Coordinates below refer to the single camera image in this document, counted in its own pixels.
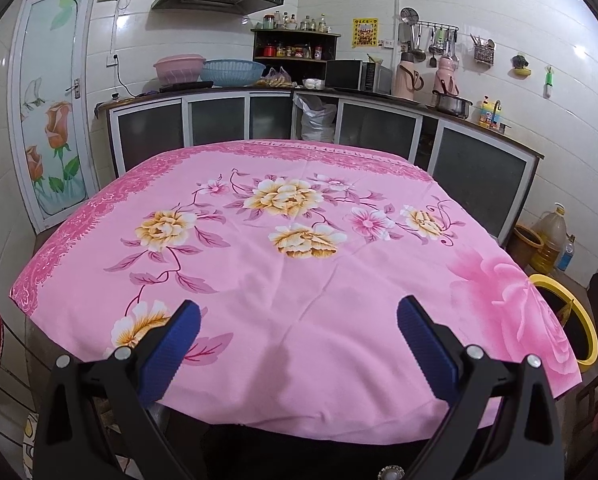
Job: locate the white wall socket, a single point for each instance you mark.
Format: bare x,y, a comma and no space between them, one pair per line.
111,59
389,43

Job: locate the plastic bag of food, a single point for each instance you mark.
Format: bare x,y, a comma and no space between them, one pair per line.
276,79

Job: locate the yellow wall poster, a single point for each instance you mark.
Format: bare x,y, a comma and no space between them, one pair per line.
365,33

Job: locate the colourful dish soap bottle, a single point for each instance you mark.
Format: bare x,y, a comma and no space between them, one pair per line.
488,112

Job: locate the row of spice bottles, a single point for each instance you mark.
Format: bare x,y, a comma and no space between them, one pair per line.
291,51

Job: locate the wall rack of kitchen utensils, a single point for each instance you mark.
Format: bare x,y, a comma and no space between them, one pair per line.
419,40

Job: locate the small blue bottle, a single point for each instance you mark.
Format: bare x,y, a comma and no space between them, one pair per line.
566,257

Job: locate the large cooking oil bottle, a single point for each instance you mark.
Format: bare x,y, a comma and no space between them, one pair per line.
549,245

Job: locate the dark wooden spice shelf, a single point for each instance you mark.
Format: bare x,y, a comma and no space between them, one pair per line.
331,45

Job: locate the steel cooking pot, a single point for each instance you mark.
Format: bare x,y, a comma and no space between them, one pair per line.
451,105

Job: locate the kitchen cabinet with glass doors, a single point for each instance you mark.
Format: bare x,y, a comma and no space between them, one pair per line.
149,130

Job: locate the blue plastic basin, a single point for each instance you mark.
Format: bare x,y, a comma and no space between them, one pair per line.
231,72

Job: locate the black microwave oven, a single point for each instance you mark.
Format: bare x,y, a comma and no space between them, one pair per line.
346,75

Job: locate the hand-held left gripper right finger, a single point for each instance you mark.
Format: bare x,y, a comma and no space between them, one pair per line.
424,345

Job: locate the green white brush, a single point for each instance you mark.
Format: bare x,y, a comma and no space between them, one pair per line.
549,85

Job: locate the pink patterned thermos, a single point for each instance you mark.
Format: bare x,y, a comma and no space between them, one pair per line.
446,77

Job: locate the yellow green wall holder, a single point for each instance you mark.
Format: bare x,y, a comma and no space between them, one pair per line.
521,67

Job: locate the black induction cooktop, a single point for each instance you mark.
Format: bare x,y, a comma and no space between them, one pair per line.
189,86

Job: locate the white woven sack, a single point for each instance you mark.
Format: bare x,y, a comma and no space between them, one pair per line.
316,120

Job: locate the yellow-rimmed black bin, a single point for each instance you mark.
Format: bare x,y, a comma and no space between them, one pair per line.
586,330

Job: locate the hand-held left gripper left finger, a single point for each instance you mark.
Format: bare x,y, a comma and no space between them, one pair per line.
174,340

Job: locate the steel faucet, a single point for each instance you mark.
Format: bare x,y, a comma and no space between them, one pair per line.
501,120

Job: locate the row of glass jars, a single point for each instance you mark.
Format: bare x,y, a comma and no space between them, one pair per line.
291,22

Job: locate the metal chopstick holder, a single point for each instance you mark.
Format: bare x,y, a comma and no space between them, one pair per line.
484,52

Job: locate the white bowls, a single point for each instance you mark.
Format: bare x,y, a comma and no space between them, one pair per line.
314,84

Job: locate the brown plastic bin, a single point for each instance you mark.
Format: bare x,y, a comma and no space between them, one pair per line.
524,247

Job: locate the pink floral tablecloth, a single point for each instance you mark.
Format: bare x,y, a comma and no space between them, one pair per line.
299,285

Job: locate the pink plastic basin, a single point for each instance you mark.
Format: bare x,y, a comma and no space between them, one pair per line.
176,70

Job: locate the glass door with flower print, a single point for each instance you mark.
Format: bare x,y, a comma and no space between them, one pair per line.
54,110

